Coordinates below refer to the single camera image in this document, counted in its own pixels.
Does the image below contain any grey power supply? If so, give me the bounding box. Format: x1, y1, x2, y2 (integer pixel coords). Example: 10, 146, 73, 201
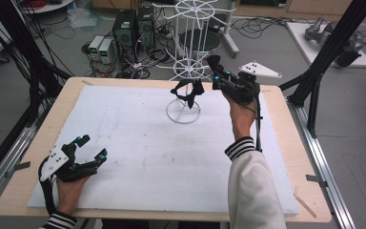
98, 38, 115, 65
88, 35, 105, 60

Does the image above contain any black metal frame post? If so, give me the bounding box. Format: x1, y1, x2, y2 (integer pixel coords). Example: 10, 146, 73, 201
0, 0, 74, 128
279, 0, 366, 138

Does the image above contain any white wire display rack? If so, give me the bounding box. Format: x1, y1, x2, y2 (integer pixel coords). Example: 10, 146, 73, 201
152, 0, 237, 125

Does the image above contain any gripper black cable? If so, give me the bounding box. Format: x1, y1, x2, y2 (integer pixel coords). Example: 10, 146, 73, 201
253, 94, 264, 153
37, 161, 58, 217

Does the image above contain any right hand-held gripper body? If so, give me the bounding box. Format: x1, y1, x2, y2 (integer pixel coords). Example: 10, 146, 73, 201
222, 61, 283, 105

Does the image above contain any grey robot device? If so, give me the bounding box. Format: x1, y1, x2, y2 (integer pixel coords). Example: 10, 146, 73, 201
304, 17, 365, 68

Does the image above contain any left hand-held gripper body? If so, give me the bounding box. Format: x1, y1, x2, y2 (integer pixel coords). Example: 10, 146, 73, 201
39, 142, 99, 183

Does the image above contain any white board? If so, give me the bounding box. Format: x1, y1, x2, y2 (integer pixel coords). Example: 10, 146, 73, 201
285, 21, 366, 69

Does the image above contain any white stand leg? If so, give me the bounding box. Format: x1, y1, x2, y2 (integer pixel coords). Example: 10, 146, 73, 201
218, 0, 241, 59

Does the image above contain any person's right hand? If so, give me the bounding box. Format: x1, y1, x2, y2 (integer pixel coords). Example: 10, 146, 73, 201
230, 94, 257, 141

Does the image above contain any clear plastic bag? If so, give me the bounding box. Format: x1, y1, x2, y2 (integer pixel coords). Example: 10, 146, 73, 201
67, 8, 103, 30

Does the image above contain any thin wooden stick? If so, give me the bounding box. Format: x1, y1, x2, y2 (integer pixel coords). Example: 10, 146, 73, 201
294, 193, 317, 219

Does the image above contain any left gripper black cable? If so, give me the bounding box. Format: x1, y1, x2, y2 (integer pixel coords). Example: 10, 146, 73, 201
37, 161, 58, 217

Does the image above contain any small black computer tower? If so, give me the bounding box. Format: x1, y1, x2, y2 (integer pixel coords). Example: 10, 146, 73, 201
136, 5, 156, 49

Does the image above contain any white foam mat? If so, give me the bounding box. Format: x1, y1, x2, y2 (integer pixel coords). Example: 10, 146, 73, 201
27, 85, 299, 217

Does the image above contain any aluminium rail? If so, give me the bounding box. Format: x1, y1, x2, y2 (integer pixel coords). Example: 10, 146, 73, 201
0, 125, 37, 214
287, 101, 356, 229

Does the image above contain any grey metal clip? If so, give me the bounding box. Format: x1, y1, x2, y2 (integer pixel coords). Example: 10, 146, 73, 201
305, 174, 329, 188
4, 161, 31, 179

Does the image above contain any large black computer tower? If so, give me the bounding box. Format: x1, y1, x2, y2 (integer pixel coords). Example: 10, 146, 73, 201
112, 9, 138, 63

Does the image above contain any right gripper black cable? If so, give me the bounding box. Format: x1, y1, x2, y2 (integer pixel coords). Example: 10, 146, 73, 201
253, 94, 264, 153

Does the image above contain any person's right white sleeve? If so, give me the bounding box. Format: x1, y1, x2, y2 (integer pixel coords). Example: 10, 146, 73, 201
224, 136, 288, 229

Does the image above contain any tangle of floor cables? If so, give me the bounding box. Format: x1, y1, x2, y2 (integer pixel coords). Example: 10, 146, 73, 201
82, 41, 173, 80

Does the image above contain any person's left hand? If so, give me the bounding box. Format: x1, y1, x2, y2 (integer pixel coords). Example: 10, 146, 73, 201
55, 176, 90, 216

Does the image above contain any person's left striped sleeve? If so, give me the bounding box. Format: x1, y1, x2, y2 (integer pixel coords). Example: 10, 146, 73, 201
39, 211, 78, 229

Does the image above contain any black round stool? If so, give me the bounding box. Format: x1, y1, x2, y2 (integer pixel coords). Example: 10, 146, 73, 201
178, 29, 221, 55

